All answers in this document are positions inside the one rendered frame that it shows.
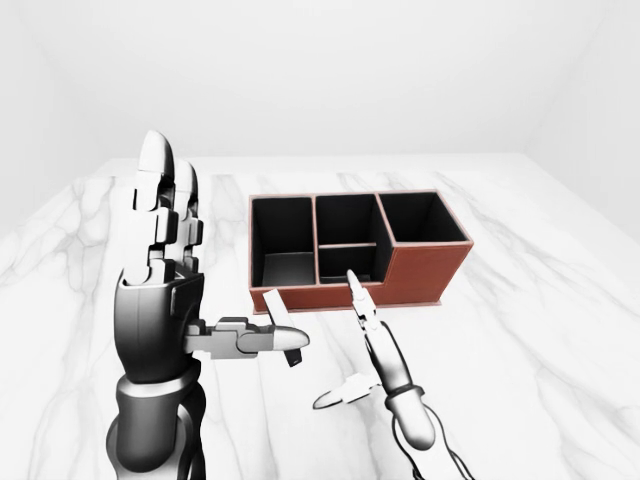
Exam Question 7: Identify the red-brown desk caddy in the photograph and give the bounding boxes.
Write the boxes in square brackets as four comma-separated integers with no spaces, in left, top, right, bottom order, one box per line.
[248,188,475,315]

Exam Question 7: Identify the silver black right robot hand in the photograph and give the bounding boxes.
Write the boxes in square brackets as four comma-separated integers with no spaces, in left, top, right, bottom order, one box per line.
[312,269,418,411]

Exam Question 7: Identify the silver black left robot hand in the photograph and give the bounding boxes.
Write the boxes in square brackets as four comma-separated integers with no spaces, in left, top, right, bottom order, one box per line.
[113,130,311,385]

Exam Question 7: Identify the thin white book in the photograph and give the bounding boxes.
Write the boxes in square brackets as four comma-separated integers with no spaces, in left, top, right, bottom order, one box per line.
[262,290,304,369]

